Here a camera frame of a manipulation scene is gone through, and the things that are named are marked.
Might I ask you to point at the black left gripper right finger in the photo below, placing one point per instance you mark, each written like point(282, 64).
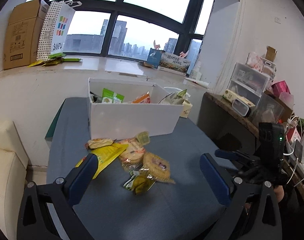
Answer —
point(252, 210)

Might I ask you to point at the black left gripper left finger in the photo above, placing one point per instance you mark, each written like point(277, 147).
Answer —
point(35, 221)

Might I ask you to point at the square cracker packet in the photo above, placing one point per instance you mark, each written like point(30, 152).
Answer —
point(156, 168)

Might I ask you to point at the small olive green packet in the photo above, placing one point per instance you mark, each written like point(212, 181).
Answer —
point(138, 183)

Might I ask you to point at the yellow snack bag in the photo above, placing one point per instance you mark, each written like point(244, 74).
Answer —
point(106, 154)

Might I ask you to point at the round cracker packet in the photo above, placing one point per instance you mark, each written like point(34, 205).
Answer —
point(132, 157)

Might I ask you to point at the brown patterned cookie packet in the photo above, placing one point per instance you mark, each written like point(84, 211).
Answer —
point(98, 143)

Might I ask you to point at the cream seaweed snack bag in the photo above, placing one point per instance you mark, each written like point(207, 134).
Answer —
point(175, 98)

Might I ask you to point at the orange snack pack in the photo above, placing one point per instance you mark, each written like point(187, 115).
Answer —
point(144, 98)

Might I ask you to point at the white cardboard storage box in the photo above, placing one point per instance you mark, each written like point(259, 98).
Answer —
point(125, 120)

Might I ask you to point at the black foil snack packet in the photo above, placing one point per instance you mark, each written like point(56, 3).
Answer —
point(95, 98)

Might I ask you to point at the long green snack packet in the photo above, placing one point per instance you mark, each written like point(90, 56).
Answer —
point(109, 96)

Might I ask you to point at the person's right hand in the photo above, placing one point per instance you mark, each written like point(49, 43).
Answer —
point(279, 192)

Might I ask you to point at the dark wooden side shelf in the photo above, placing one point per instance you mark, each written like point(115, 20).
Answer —
point(217, 117)

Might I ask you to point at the white black alarm clock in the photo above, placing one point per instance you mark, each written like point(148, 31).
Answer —
point(242, 108)

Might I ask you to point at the cream leather sofa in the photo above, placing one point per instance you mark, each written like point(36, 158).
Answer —
point(13, 168)

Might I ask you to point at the pink gift box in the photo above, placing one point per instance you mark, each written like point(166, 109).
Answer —
point(282, 91)

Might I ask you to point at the clear plastic drawer unit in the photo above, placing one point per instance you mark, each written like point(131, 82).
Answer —
point(248, 82)

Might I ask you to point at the yellow tissue pack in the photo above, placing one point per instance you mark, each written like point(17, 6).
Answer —
point(187, 106)

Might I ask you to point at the white bottle on sill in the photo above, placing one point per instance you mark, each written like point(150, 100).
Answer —
point(195, 73)

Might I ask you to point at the printed long box on sill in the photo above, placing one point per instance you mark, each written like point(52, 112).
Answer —
point(174, 62)

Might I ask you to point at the blue small box on sill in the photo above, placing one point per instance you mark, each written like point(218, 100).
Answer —
point(154, 57)

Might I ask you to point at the green snack packets on sill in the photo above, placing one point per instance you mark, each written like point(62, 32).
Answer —
point(54, 60)

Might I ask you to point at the white SANFU paper bag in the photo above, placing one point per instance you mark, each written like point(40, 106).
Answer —
point(55, 28)

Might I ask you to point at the brown cardboard box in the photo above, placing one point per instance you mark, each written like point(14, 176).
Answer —
point(22, 34)

